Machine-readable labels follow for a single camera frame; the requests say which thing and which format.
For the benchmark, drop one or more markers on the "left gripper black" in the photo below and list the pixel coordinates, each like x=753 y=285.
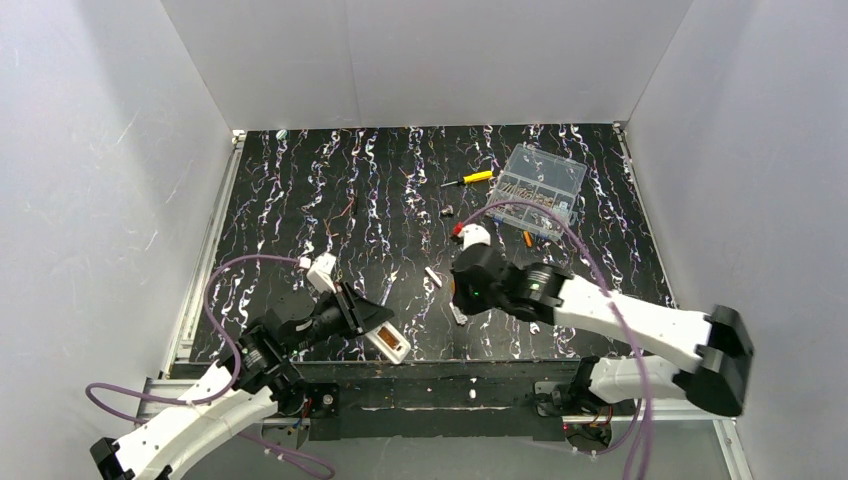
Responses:
x=354 y=309

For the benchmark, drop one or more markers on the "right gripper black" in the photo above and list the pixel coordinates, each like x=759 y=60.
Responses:
x=468 y=268

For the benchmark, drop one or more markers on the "white remote control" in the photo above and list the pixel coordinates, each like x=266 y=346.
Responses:
x=390 y=342

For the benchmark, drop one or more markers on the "remote battery cover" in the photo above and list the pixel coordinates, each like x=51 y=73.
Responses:
x=460 y=318

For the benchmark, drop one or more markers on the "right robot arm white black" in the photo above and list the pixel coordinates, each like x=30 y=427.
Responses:
x=703 y=358

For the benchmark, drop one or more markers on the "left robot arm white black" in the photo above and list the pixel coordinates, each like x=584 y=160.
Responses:
x=256 y=381

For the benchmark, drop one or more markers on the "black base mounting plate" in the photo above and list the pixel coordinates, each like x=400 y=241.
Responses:
x=428 y=399

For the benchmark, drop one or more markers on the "clear plastic screw box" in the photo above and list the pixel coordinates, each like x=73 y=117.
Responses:
x=545 y=179

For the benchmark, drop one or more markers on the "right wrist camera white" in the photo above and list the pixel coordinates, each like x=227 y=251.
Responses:
x=468 y=235

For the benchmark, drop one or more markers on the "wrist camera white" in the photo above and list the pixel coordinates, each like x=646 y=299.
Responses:
x=468 y=235
x=319 y=271

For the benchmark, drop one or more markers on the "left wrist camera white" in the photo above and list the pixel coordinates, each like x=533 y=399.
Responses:
x=319 y=271

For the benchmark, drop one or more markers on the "yellow handled screwdriver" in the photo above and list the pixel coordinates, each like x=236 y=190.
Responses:
x=470 y=178

